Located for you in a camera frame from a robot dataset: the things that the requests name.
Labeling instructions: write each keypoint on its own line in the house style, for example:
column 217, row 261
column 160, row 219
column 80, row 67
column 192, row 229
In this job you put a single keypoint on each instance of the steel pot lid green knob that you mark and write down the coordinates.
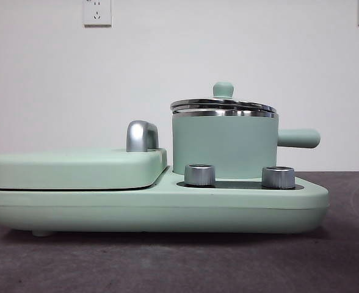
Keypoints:
column 223, row 103

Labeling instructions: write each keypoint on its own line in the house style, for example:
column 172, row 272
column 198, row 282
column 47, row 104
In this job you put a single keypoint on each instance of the silver control knob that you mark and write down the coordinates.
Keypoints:
column 277, row 177
column 199, row 175

